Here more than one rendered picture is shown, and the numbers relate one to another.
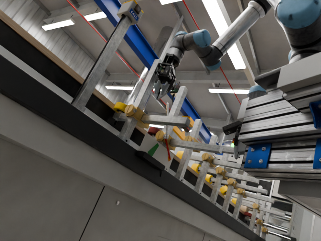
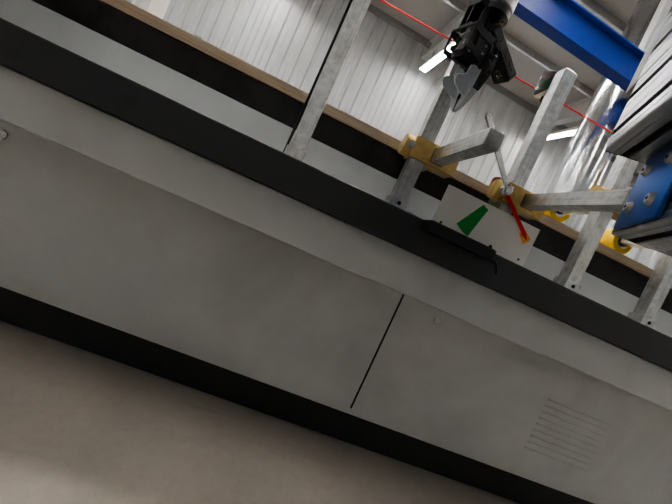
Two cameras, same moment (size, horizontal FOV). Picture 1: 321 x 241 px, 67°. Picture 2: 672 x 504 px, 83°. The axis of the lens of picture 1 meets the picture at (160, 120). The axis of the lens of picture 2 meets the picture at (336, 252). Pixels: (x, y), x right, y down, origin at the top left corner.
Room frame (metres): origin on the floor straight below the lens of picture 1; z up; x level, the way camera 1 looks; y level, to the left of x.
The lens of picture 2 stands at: (0.27, -0.37, 0.60)
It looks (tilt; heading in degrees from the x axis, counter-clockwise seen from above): 3 degrees down; 38
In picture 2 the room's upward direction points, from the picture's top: 24 degrees clockwise
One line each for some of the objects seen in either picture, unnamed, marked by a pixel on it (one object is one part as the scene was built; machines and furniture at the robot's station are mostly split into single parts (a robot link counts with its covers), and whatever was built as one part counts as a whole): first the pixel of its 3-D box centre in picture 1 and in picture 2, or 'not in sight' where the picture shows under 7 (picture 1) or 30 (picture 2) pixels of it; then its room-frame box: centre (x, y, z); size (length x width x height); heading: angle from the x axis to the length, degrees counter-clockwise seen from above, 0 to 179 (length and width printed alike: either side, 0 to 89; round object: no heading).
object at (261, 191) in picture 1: (235, 184); not in sight; (1.97, -0.77, 0.95); 0.50 x 0.04 x 0.04; 47
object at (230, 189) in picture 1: (230, 191); not in sight; (1.95, -0.73, 0.87); 0.03 x 0.03 x 0.48; 47
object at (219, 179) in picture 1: (220, 174); not in sight; (1.76, -0.56, 0.93); 0.03 x 0.03 x 0.48; 47
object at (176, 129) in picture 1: (182, 136); not in sight; (6.25, -0.71, 2.65); 1.70 x 0.09 x 0.32; 141
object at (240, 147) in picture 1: (241, 148); not in sight; (0.96, -0.36, 0.86); 0.06 x 0.03 x 0.09; 47
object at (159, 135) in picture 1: (165, 140); (515, 199); (1.23, -0.07, 0.85); 0.13 x 0.06 x 0.05; 137
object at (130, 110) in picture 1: (137, 116); (428, 155); (1.05, 0.10, 0.84); 0.13 x 0.06 x 0.05; 137
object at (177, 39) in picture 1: (180, 44); not in sight; (0.97, 0.05, 1.24); 0.09 x 0.08 x 0.11; 42
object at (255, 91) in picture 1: (256, 98); not in sight; (0.97, -0.37, 1.13); 0.09 x 0.08 x 0.11; 90
